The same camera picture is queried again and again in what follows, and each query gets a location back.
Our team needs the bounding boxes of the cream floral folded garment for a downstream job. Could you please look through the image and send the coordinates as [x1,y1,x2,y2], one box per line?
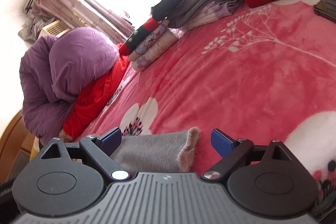
[127,19,178,72]

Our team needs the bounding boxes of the red green folded sweater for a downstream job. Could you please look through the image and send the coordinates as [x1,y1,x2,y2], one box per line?
[119,17,159,56]

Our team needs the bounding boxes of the black smartphone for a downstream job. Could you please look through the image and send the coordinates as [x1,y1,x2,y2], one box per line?
[313,0,336,23]

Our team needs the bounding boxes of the wooden headboard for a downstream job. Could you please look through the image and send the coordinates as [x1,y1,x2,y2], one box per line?
[0,111,34,184]

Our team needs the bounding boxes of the red quilt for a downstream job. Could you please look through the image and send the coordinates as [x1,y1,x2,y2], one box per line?
[59,55,129,141]

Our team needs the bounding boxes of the grey knitted garment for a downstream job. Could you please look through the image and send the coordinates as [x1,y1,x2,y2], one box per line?
[110,127,200,174]

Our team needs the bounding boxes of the lilac striped folded garment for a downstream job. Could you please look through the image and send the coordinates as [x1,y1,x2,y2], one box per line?
[180,0,244,31]

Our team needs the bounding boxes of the purple floral folded garment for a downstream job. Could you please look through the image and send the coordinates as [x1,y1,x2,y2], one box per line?
[135,23,167,55]

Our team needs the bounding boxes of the pink floral bed blanket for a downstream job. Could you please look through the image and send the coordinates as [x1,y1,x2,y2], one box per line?
[84,0,335,217]

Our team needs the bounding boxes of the pink curtain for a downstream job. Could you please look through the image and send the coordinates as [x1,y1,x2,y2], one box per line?
[28,0,134,44]

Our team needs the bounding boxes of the purple duvet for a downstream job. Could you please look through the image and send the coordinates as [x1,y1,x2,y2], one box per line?
[19,27,120,145]

